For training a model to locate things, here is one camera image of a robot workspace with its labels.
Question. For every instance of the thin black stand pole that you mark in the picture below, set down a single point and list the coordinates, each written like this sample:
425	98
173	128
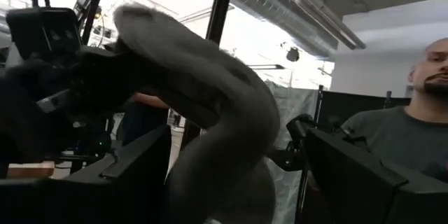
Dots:
320	98

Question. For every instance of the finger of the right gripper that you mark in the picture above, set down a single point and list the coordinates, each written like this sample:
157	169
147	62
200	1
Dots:
105	73

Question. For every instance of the black hanging spotlight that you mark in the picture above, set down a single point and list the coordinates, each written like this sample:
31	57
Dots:
292	54

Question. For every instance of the black partition panel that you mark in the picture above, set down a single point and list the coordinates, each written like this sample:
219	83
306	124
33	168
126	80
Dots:
350	105

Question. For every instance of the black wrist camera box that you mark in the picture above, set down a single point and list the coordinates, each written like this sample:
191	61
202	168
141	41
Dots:
42	31

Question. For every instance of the black clamp mount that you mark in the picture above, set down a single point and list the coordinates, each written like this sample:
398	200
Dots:
297	129

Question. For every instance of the grey plastic sheet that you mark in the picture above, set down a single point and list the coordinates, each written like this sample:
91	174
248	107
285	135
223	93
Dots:
290	101

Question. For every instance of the thick black frame pole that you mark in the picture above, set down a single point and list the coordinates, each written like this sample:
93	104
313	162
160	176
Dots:
220	7

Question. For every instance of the large silver ventilation duct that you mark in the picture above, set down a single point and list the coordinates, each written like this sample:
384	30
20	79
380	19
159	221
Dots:
280	10

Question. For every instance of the grey cap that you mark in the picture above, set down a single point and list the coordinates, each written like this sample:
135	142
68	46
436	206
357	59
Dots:
210	94

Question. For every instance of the person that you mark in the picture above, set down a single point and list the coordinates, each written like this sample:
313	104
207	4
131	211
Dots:
395	136

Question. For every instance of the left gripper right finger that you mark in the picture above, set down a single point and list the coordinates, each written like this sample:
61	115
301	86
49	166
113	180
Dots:
350	182

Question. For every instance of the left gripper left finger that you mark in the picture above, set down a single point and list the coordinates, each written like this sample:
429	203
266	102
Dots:
140	182

